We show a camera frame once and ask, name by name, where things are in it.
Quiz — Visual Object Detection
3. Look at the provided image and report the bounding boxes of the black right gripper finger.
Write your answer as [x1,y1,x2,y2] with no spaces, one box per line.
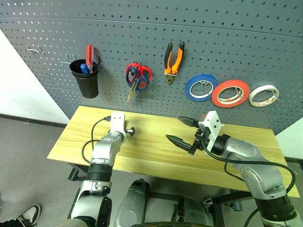
[165,134,193,152]
[177,116,201,128]

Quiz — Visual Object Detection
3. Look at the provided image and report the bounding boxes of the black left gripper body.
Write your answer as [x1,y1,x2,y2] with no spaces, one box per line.
[124,120,136,137]

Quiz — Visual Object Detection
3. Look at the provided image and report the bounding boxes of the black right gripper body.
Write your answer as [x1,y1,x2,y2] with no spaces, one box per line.
[188,122,210,157]

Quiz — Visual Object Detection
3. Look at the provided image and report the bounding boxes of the dark blue handled scissors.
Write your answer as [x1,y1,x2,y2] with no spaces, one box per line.
[126,67,151,93]

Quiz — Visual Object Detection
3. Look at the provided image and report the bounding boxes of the orange black pliers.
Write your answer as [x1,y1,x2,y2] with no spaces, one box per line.
[163,41,186,85]

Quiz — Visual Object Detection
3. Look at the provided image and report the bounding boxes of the blue tape roll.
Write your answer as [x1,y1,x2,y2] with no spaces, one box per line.
[185,73,219,102]

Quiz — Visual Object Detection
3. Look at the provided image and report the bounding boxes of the red tape roll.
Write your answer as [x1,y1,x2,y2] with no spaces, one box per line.
[211,79,250,108]

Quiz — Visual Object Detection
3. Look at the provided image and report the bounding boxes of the white tape roll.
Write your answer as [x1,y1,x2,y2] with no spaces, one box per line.
[248,85,280,107]

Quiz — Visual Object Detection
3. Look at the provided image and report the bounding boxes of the grey metal pegboard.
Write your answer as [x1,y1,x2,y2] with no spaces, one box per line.
[0,0,303,137]

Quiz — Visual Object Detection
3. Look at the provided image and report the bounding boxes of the light wooden table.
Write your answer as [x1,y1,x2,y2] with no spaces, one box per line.
[47,105,300,198]

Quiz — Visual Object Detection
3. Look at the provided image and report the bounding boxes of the black plastic cup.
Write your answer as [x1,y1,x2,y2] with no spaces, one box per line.
[69,56,102,99]

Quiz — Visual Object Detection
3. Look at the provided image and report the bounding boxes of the dark grey rounded shell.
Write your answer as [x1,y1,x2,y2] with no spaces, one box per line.
[114,179,150,225]
[182,197,211,227]

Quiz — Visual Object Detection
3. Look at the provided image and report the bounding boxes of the grey white sneaker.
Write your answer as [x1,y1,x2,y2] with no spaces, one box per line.
[16,203,43,227]

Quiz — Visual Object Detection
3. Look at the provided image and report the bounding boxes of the dark trouser leg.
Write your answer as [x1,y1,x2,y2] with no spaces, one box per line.
[0,218,23,227]

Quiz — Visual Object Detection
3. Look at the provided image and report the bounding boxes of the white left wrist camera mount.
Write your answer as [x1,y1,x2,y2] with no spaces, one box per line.
[109,113,126,134]

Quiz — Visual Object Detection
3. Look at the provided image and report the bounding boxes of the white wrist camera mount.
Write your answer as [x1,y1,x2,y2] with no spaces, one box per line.
[198,110,224,152]
[109,113,126,134]

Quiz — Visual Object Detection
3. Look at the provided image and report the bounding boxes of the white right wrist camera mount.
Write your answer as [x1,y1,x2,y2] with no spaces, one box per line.
[198,110,224,152]

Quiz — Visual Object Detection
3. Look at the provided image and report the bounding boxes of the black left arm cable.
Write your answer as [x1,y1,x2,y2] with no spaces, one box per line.
[81,115,111,164]

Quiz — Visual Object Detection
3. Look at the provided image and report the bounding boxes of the silver wire tape hook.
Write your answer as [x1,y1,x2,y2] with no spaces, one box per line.
[228,87,244,99]
[269,89,281,103]
[200,80,213,95]

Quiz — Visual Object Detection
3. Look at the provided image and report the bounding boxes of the black metal table frame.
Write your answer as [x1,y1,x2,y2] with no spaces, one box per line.
[68,163,256,227]

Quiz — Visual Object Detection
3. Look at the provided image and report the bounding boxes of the red handled scissors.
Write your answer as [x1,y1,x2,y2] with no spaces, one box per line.
[125,62,153,104]

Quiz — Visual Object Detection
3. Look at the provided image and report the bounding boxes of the red handled screwdriver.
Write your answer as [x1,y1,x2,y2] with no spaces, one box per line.
[85,44,95,74]

